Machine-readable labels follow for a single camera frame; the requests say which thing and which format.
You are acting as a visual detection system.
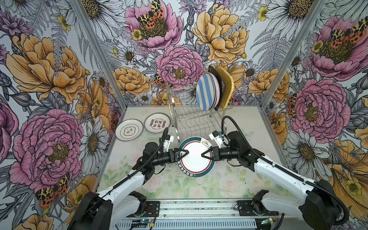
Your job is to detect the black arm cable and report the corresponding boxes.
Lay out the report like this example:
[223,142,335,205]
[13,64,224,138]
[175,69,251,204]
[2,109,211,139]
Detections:
[77,127,170,228]
[220,115,350,226]

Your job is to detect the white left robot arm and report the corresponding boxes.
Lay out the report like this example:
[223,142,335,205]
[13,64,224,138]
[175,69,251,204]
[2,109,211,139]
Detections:
[68,142,189,230]

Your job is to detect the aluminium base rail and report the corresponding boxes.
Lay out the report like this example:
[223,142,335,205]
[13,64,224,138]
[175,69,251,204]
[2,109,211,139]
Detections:
[71,198,288,230]

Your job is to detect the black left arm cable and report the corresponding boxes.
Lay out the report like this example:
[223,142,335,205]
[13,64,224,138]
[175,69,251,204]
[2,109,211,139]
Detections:
[77,127,170,228]

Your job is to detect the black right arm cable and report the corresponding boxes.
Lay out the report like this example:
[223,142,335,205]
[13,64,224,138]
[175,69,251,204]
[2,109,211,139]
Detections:
[220,115,350,226]

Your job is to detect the white plate orange sunburst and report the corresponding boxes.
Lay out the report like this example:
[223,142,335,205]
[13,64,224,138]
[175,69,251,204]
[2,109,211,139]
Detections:
[211,74,219,109]

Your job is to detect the blue white striped plate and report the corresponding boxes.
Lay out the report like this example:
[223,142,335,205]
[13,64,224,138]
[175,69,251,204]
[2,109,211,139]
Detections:
[196,73,215,111]

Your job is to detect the yellow woven square plate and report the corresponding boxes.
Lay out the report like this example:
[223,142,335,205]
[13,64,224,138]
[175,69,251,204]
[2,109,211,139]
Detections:
[216,67,234,109]

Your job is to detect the chrome two-tier dish rack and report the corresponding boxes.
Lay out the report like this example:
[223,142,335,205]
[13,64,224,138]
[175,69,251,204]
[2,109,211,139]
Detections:
[165,82,231,143]

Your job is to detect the pink round plate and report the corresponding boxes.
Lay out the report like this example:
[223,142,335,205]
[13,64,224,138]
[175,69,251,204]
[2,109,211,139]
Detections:
[215,75,221,110]

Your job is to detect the black floral square plate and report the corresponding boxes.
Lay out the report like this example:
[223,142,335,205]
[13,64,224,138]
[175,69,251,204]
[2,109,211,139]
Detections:
[208,65,225,111]

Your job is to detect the white plate green rim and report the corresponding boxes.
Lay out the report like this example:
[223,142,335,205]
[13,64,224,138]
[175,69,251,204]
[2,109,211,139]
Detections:
[115,119,143,141]

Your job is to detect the white plate red characters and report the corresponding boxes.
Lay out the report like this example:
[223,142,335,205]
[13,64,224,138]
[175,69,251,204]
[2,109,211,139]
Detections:
[144,113,171,133]

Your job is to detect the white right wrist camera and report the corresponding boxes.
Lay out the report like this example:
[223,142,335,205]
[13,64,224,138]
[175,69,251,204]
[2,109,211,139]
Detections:
[209,130,225,148]

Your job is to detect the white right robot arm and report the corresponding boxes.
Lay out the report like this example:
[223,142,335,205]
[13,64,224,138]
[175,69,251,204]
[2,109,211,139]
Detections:
[201,131,349,230]

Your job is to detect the white plate green red band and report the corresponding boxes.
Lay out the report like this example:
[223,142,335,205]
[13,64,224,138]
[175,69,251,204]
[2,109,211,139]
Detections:
[177,137,215,177]

